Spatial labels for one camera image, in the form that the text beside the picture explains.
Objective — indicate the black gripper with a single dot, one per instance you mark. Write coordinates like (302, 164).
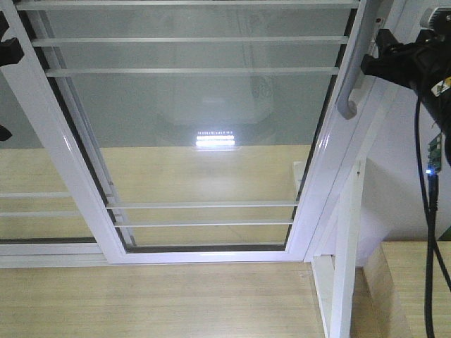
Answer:
(423, 64)
(11, 51)

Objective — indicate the grey metal door handle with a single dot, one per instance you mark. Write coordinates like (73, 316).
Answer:
(360, 41)

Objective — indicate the white sliding glass door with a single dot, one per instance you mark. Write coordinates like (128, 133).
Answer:
(211, 75)

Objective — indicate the white fixed glass panel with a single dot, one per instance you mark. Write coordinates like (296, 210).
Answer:
(38, 197)

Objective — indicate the white triangular support brace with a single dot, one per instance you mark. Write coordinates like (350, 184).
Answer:
(334, 256)

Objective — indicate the light wooden block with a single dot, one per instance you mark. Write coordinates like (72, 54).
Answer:
(395, 274)

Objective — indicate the wooden platform base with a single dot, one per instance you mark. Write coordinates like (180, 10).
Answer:
(181, 300)

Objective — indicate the white door frame post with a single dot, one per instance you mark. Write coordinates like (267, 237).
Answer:
(382, 134)

